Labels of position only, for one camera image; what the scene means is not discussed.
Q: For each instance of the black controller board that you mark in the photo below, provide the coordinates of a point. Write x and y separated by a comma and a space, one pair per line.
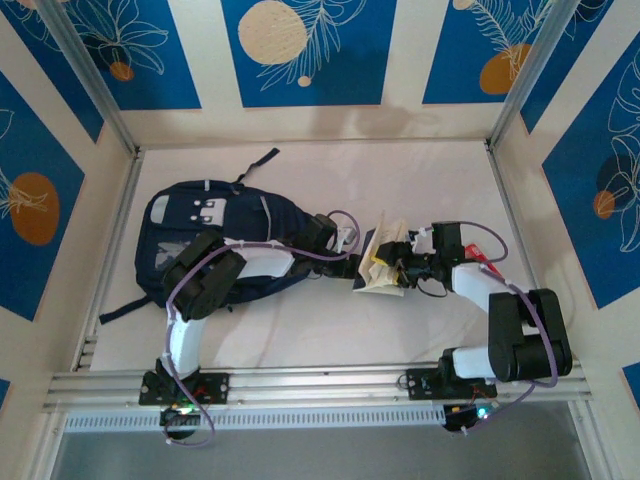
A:
465, 420
180, 422

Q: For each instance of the aluminium side rail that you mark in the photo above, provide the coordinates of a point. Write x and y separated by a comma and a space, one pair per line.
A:
504, 190
117, 225

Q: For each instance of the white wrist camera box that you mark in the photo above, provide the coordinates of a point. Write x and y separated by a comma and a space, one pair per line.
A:
424, 241
346, 237

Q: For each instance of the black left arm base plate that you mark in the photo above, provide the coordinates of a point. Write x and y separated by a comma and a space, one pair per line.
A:
215, 387

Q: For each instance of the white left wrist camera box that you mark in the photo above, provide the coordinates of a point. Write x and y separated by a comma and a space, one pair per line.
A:
346, 237

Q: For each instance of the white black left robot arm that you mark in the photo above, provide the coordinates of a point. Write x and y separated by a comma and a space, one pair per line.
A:
205, 270

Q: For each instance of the navy book yellow label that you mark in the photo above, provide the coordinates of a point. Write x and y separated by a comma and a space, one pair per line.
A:
387, 227

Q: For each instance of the red packet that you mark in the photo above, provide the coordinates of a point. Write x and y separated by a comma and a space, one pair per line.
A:
475, 250

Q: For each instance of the long aluminium mounting rail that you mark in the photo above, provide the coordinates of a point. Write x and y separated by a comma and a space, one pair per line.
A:
320, 385

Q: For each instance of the navy blue backpack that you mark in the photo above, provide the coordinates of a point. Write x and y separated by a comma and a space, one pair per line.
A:
200, 220

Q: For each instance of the grey metal panel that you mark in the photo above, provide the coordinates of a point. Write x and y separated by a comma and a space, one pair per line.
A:
320, 455

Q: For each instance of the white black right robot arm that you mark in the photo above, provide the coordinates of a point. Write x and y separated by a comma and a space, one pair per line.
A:
530, 335

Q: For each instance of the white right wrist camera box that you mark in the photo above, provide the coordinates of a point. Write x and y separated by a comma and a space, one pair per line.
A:
424, 241

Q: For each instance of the aluminium frame post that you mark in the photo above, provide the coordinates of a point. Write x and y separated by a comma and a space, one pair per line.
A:
45, 450
590, 445
95, 90
525, 75

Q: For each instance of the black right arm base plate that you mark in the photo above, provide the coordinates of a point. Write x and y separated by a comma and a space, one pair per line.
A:
420, 382

